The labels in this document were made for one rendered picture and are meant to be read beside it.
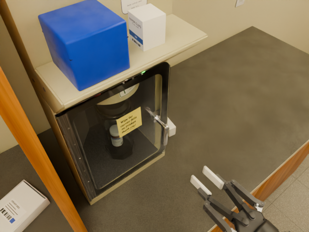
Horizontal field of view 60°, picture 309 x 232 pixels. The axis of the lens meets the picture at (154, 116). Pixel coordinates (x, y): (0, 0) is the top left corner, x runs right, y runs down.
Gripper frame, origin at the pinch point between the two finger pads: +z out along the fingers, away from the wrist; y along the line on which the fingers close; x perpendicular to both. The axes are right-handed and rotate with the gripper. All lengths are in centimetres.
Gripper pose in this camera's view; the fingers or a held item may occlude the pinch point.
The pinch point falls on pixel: (206, 181)
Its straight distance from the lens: 76.0
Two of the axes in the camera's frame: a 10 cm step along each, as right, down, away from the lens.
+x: -0.1, 6.9, 7.3
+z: -6.2, -5.7, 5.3
